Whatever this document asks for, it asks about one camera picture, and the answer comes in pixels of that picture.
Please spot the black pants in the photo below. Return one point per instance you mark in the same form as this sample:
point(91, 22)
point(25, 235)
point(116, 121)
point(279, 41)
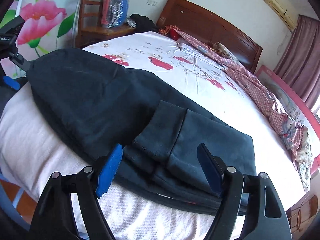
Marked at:
point(100, 100)

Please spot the orange fringed cloth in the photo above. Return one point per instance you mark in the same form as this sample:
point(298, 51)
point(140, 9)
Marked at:
point(165, 30)

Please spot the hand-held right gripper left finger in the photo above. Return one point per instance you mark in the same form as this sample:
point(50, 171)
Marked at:
point(110, 172)

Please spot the brown wooden headboard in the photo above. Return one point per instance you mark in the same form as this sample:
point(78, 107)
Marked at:
point(212, 22)

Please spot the dark clothes pile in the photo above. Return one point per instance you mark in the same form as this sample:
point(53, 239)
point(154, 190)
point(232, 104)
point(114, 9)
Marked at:
point(145, 22)

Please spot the pink curtain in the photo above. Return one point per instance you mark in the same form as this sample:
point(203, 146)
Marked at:
point(300, 55)

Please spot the bed with floral sheet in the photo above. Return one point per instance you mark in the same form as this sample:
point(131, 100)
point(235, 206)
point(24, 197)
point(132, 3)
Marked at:
point(37, 142)

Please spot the wooden chair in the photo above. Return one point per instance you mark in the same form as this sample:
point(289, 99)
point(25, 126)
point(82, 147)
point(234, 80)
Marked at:
point(92, 5)

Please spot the flower print wardrobe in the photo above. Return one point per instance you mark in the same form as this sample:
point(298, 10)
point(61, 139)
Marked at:
point(42, 12)

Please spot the clear plastic bag of clothes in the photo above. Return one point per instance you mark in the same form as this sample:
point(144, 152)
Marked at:
point(117, 10)

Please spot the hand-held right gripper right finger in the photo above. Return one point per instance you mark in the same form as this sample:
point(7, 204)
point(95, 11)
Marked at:
point(210, 172)

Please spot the red pillow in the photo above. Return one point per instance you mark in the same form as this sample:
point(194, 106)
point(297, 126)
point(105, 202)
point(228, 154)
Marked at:
point(175, 33)

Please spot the grey patterned folded cloth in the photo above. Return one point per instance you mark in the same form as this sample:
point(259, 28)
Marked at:
point(197, 53)

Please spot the wall air conditioner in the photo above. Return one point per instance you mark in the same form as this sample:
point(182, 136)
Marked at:
point(280, 7)

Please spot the pink checkered quilt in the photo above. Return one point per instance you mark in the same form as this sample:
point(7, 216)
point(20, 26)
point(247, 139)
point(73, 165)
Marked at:
point(242, 77)

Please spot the white wall socket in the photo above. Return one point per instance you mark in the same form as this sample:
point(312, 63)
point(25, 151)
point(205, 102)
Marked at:
point(152, 2)

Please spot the floral pillow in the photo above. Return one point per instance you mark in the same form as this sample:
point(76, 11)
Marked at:
point(225, 50)

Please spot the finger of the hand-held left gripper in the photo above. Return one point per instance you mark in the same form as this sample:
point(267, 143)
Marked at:
point(12, 82)
point(21, 61)

